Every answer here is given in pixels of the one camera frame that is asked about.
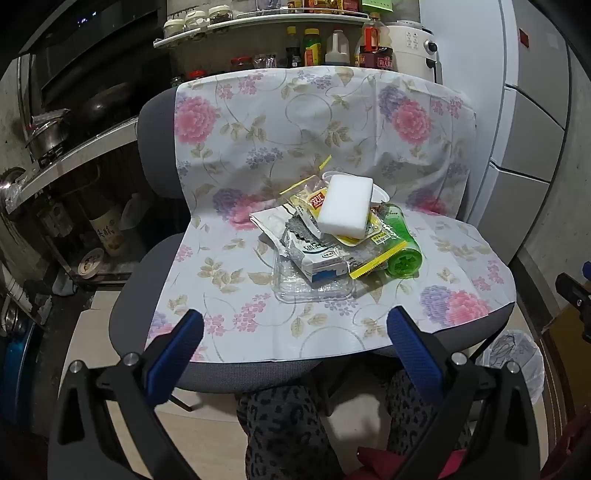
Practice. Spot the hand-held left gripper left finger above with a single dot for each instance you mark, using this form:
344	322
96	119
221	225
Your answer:
175	355

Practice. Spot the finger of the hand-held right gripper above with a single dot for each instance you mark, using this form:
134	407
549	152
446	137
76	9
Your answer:
572	286
587	270

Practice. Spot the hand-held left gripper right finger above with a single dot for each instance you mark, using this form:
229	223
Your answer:
415	355

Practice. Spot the clear bag with yellow edges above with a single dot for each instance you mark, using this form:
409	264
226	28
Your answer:
369	266

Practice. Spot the green plastic bottle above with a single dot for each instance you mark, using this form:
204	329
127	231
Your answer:
401	240

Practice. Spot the clear plastic tray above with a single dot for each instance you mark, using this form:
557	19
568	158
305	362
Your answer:
304	293

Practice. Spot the white and blue packet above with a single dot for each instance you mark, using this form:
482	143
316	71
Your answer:
318	258

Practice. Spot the white sponge block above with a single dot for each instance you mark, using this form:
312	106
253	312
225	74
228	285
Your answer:
346	203

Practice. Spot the yellow snack packet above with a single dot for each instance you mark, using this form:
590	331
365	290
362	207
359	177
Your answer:
316	203

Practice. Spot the brown cardboard box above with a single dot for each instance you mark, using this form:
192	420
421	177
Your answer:
565	323

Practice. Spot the dark red garment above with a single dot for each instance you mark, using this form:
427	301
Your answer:
392	464

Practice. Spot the small patterned bowl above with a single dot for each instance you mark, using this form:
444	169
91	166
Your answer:
91	263

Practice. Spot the person's leopard print pants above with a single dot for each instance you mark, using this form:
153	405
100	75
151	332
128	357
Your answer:
277	429

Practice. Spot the white label bottle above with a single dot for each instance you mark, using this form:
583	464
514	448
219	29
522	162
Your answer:
108	230

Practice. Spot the blue container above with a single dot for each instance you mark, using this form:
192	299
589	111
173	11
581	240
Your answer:
16	369

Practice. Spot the white refrigerator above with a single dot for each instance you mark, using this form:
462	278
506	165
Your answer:
531	115

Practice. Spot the white paper wrapper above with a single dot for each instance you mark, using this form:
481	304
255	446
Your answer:
272	221

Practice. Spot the grey office chair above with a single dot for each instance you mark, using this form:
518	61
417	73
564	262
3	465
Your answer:
157	138

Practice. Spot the steel pot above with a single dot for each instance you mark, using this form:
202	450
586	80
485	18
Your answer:
46	136

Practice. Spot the black wok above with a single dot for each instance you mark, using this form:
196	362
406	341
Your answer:
108	104

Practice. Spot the floral printed cloth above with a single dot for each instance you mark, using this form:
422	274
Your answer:
300	115

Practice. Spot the red lid jar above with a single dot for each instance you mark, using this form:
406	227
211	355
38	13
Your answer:
196	75
241	63

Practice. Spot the white kitchen appliance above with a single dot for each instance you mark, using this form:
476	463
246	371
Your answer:
408	46

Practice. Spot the dark red label jar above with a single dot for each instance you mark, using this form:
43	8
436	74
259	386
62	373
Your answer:
376	60

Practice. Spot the white plastic jug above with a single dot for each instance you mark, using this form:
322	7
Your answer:
337	48

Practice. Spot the cooking oil bottle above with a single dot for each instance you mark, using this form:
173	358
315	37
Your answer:
371	37

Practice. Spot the green label jar yellow lid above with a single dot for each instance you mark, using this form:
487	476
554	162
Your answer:
311	48

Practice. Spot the black range hood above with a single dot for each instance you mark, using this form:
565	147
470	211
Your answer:
92	41

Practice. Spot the dark bottle with yellow cap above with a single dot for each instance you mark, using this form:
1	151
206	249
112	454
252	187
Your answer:
293	50

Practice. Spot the white lid spice jar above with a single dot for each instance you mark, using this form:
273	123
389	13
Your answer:
195	21
220	14
174	27

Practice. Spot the green box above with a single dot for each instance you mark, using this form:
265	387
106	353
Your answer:
376	5

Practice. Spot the white wall shelf rack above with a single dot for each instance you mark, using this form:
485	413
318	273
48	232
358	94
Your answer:
258	25

